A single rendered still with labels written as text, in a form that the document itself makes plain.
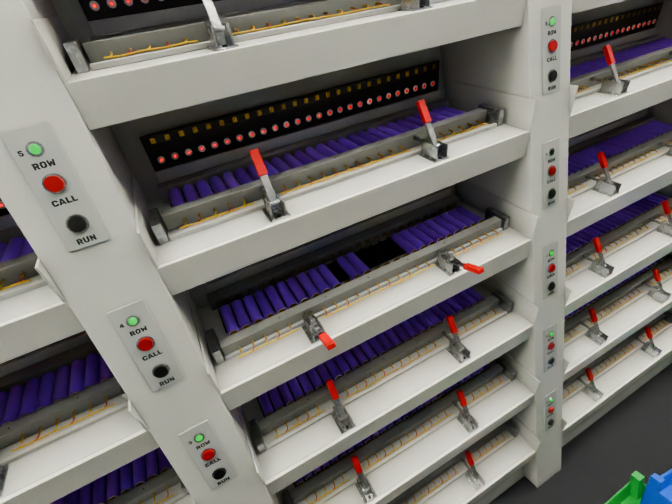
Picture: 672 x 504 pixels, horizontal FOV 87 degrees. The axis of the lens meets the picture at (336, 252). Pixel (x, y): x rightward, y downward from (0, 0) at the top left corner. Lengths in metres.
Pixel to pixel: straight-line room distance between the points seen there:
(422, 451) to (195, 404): 0.52
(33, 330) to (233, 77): 0.35
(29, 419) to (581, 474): 1.25
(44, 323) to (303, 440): 0.43
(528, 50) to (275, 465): 0.78
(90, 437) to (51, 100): 0.41
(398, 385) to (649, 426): 0.92
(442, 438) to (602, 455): 0.59
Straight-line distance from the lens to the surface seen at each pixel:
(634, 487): 1.29
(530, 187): 0.73
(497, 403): 0.97
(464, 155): 0.61
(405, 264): 0.64
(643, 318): 1.28
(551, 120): 0.74
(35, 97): 0.45
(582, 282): 1.01
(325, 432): 0.70
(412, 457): 0.89
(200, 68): 0.45
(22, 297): 0.54
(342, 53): 0.50
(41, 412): 0.65
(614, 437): 1.43
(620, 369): 1.39
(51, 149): 0.45
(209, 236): 0.48
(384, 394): 0.73
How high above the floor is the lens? 1.08
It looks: 23 degrees down
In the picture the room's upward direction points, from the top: 15 degrees counter-clockwise
